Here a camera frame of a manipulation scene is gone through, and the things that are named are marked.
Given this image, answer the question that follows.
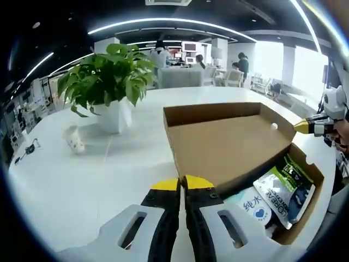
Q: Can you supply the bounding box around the brown cardboard shoe box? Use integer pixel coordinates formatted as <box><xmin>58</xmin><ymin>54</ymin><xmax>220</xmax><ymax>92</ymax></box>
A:
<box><xmin>163</xmin><ymin>102</ymin><xmax>326</xmax><ymax>246</ymax></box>

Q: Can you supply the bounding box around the straight ceiling light strip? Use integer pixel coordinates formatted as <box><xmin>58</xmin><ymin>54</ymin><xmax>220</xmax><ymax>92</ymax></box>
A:
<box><xmin>288</xmin><ymin>0</ymin><xmax>324</xmax><ymax>52</ymax></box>

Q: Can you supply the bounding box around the grey office partition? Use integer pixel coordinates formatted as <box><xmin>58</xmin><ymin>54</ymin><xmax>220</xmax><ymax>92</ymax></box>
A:
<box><xmin>157</xmin><ymin>67</ymin><xmax>206</xmax><ymax>88</ymax></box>

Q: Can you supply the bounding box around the long curved ceiling light strip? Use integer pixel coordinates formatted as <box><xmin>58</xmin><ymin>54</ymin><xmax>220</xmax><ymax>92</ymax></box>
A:
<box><xmin>87</xmin><ymin>17</ymin><xmax>257</xmax><ymax>43</ymax></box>

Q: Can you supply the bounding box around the person's right hand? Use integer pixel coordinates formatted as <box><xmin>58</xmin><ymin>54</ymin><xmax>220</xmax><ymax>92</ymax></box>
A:
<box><xmin>326</xmin><ymin>120</ymin><xmax>349</xmax><ymax>150</ymax></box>

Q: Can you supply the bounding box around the soft wet wipes pack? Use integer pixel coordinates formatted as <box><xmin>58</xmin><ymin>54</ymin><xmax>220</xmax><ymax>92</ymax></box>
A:
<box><xmin>222</xmin><ymin>187</ymin><xmax>274</xmax><ymax>229</ymax></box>

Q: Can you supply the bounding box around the white black green pouch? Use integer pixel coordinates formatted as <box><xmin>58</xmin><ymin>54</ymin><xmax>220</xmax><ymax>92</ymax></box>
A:
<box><xmin>252</xmin><ymin>153</ymin><xmax>317</xmax><ymax>230</ymax></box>

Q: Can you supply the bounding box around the green potted plant white pot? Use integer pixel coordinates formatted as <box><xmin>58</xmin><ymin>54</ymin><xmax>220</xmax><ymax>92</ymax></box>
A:
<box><xmin>56</xmin><ymin>43</ymin><xmax>157</xmax><ymax>135</ymax></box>

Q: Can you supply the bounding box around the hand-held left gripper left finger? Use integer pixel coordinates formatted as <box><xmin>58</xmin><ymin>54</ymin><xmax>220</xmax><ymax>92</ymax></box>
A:
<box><xmin>97</xmin><ymin>176</ymin><xmax>182</xmax><ymax>262</ymax></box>

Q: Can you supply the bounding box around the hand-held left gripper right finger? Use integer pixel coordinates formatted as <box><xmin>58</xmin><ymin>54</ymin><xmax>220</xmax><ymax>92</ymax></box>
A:
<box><xmin>182</xmin><ymin>174</ymin><xmax>270</xmax><ymax>262</ymax></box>

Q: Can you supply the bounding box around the small black device with cable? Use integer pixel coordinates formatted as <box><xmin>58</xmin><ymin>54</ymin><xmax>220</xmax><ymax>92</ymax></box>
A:
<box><xmin>14</xmin><ymin>138</ymin><xmax>42</xmax><ymax>165</ymax></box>

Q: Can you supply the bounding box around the ceiling air conditioner unit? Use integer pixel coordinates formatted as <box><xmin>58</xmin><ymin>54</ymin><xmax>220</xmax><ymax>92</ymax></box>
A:
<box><xmin>144</xmin><ymin>0</ymin><xmax>192</xmax><ymax>7</ymax></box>

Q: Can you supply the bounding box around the white paper cup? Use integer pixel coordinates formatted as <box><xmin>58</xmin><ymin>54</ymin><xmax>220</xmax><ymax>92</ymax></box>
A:
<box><xmin>63</xmin><ymin>124</ymin><xmax>86</xmax><ymax>156</ymax></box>

